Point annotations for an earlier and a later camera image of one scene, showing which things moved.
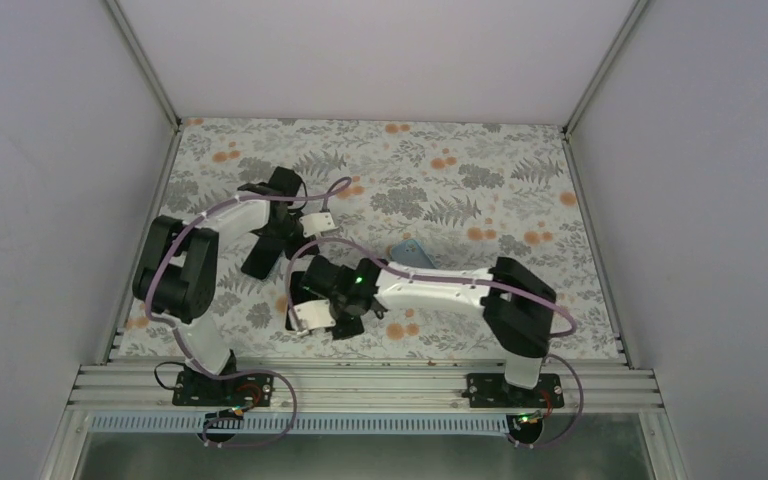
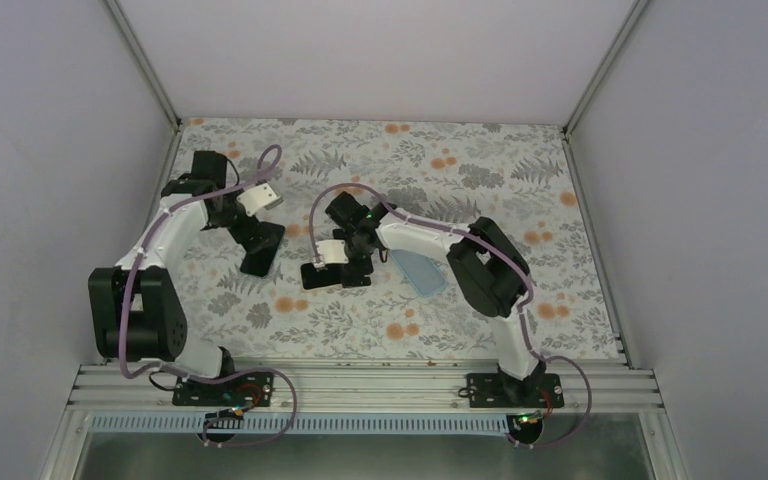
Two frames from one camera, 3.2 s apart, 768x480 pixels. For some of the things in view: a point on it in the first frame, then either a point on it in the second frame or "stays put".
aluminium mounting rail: [364, 386] stays put
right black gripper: [354, 327] -> [365, 268]
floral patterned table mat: [293, 240] stays put
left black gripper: [288, 250] -> [242, 235]
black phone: [262, 257] stays put
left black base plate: [250, 390] stays put
